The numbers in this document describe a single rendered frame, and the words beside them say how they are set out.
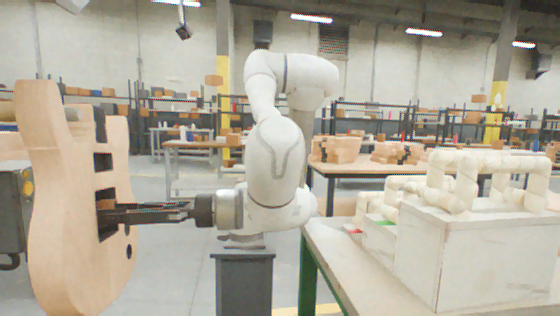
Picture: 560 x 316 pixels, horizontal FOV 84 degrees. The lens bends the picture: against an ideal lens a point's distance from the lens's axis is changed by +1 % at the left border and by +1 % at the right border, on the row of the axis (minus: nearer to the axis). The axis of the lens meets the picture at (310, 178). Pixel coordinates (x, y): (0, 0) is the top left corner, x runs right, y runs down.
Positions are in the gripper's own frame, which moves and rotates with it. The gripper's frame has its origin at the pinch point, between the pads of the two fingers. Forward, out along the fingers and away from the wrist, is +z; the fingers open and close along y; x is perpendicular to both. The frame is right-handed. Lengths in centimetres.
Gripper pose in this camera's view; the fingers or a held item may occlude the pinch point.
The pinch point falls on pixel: (110, 213)
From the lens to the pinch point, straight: 75.4
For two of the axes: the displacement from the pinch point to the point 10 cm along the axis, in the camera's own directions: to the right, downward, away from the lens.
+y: -2.3, -0.7, 9.7
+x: 0.1, -10.0, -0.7
